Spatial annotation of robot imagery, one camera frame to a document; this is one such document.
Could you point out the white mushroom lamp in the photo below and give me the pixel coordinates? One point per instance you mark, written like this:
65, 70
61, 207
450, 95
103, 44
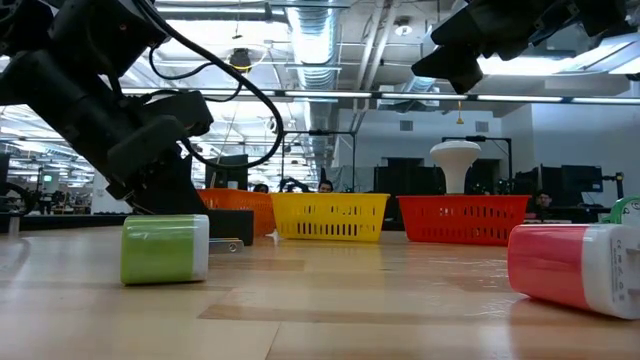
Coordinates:
455, 160

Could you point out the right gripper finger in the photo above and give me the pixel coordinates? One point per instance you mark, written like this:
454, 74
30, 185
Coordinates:
450, 67

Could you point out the black aluminium table frame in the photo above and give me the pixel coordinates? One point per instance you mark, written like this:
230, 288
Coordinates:
60, 222

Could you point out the black monitors on desk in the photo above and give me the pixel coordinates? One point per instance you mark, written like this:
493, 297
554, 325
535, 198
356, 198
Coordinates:
580, 177

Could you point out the orange plastic basket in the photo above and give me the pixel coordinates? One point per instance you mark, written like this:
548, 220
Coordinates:
240, 210

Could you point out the small white scrap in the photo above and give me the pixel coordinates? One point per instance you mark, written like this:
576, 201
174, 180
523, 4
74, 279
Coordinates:
273, 237

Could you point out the black background rig frame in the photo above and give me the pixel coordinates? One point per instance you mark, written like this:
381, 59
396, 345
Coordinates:
510, 160
320, 133

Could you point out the pink USB charger cube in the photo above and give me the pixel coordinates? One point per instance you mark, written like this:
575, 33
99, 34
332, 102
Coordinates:
550, 265

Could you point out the person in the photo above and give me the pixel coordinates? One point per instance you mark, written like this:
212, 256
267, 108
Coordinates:
261, 188
325, 186
543, 200

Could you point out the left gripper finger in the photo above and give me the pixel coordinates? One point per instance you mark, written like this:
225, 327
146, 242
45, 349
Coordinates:
160, 180

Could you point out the green wristwatch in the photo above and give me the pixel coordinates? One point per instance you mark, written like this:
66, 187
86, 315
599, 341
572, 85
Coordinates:
631, 212

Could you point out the green USB charger cube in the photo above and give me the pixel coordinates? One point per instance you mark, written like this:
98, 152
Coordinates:
160, 250

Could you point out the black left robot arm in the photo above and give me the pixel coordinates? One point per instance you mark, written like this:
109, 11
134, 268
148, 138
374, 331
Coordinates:
100, 30

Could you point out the black rectangular device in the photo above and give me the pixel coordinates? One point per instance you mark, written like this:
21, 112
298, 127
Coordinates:
230, 225

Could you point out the yellow plastic basket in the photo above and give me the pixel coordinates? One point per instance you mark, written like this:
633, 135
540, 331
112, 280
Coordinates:
330, 210

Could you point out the black ceiling spotlight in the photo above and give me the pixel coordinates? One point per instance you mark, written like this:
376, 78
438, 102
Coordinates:
240, 60

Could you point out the white round column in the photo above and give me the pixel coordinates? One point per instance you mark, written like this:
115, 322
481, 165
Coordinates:
102, 202

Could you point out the black computer monitor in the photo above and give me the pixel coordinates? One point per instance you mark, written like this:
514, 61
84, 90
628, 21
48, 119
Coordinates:
227, 175

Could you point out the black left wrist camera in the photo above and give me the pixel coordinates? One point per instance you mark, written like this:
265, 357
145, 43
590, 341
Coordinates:
185, 112

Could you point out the red plastic basket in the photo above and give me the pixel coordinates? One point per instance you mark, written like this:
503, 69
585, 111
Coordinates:
465, 220

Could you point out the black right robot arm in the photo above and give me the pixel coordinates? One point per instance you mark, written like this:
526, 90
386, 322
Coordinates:
605, 12

